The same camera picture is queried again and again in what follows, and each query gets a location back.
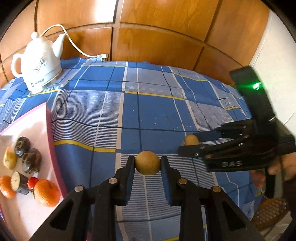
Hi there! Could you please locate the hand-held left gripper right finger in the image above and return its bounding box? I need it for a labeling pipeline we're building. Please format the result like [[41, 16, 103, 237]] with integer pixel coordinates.
[[161, 156, 264, 241]]

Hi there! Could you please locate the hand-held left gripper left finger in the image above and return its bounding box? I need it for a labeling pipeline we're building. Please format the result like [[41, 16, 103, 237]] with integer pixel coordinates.
[[30, 156, 136, 241]]

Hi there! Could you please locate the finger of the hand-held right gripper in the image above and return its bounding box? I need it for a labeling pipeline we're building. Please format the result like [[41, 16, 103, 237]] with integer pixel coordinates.
[[178, 137, 255, 160], [193, 119, 255, 142]]

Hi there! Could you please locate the tan round fruit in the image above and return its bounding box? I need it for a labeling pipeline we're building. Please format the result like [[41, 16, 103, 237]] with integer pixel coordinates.
[[135, 151, 161, 175], [184, 134, 200, 146]]

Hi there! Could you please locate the orange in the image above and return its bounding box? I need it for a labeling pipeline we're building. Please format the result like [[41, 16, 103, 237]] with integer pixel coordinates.
[[34, 179, 61, 207], [0, 176, 16, 199]]

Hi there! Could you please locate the small red fruit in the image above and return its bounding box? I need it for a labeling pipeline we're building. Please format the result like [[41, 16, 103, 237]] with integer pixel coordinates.
[[27, 176, 40, 190]]

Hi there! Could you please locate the dark brown round fruit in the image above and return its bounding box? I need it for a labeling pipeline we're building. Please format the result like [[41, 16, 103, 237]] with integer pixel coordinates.
[[22, 148, 42, 174], [14, 137, 31, 158]]

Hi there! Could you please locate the pink tray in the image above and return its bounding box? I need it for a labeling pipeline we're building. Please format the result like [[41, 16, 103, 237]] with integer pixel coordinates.
[[0, 102, 68, 241]]

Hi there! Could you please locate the pale yellow fruit piece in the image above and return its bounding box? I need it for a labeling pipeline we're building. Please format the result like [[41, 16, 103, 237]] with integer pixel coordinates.
[[3, 146, 18, 169]]

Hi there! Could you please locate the person's right hand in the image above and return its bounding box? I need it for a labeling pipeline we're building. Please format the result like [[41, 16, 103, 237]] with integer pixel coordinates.
[[268, 153, 296, 181]]

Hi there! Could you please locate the blue plaid cloth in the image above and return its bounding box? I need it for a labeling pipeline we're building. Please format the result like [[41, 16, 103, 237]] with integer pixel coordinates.
[[0, 57, 264, 241]]

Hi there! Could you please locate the wooden wardrobe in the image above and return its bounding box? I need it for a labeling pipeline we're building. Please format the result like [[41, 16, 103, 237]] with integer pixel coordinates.
[[0, 0, 270, 88]]

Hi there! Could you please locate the white ceramic kettle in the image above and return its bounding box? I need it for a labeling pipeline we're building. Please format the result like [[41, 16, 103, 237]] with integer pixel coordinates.
[[11, 32, 66, 94]]

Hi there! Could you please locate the white power cable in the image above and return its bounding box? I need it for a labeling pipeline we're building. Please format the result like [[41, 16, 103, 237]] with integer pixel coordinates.
[[41, 24, 100, 58]]

